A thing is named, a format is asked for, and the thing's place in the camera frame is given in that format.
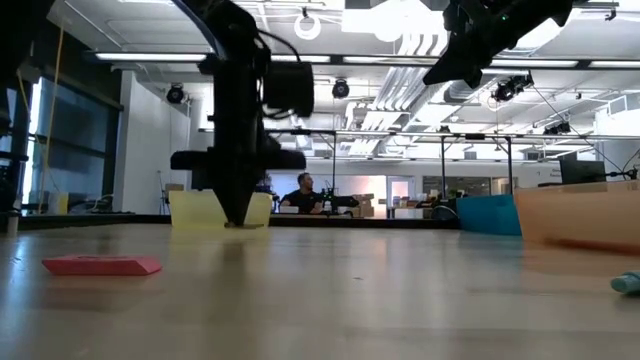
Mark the orange translucent plastic bin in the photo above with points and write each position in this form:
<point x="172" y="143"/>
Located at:
<point x="580" y="215"/>

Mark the yellow container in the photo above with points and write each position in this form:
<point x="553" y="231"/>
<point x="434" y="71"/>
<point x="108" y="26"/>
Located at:
<point x="59" y="204"/>

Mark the black background robot arm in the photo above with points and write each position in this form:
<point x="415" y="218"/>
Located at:
<point x="345" y="201"/>

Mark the black overhead light bar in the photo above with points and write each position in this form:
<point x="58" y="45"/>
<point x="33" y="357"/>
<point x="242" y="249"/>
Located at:
<point x="150" y="57"/>

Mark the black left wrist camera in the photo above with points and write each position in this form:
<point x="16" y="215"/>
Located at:
<point x="289" y="90"/>

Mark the teal plastic bin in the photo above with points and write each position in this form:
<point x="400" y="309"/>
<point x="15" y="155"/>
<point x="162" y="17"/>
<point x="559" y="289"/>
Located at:
<point x="492" y="215"/>

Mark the pink eraser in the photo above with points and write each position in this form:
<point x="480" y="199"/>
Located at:
<point x="100" y="266"/>

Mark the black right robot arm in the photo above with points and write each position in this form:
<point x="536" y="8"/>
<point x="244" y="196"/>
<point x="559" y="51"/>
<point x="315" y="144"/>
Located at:
<point x="545" y="15"/>

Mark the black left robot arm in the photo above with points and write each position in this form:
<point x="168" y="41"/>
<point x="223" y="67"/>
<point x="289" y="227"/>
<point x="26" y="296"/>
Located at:
<point x="220" y="25"/>

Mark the black background rig frame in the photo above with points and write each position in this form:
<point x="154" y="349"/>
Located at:
<point x="334" y="160"/>

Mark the silver ventilation duct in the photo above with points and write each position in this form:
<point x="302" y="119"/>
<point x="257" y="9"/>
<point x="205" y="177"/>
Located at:
<point x="460" y="92"/>

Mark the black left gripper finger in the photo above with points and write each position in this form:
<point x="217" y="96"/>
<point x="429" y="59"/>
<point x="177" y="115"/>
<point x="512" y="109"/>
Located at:
<point x="248" y="200"/>
<point x="229" y="200"/>

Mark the cardboard boxes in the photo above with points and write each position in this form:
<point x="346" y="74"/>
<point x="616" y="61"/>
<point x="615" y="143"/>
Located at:
<point x="364" y="205"/>

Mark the black ceiling camera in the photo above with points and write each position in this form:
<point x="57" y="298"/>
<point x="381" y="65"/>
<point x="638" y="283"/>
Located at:
<point x="510" y="87"/>
<point x="175" y="93"/>
<point x="340" y="88"/>

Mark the person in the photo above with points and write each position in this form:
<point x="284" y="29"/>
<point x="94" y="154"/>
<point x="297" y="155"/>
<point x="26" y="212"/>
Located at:
<point x="302" y="197"/>

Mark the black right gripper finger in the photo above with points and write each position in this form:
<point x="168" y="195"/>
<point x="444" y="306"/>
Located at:
<point x="449" y="60"/>
<point x="452" y="75"/>

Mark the light green pen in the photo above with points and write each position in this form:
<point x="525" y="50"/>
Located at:
<point x="627" y="283"/>

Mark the yellow translucent plastic bin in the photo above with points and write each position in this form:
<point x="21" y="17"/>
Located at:
<point x="190" y="210"/>

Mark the black aluminium table frame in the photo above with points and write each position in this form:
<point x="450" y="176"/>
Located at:
<point x="100" y="220"/>

